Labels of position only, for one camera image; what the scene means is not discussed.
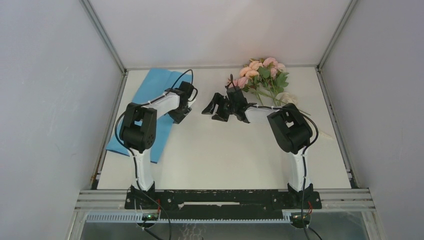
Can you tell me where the blue wrapping paper sheet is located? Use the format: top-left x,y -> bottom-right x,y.
105,68 -> 194,164

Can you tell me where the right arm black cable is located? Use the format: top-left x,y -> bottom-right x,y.
228,74 -> 320,240

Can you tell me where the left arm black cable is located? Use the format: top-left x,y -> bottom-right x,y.
114,69 -> 194,193

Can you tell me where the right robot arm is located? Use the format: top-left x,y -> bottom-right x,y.
201,87 -> 314,208

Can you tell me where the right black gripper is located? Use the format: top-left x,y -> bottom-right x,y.
202,92 -> 238,122

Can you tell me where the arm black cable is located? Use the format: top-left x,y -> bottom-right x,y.
114,69 -> 194,193
228,74 -> 320,240

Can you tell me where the white cable duct strip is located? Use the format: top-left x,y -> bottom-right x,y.
85,212 -> 292,224

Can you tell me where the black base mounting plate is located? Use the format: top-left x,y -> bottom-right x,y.
124,189 -> 323,221

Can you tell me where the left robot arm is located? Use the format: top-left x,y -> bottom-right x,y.
115,81 -> 198,209

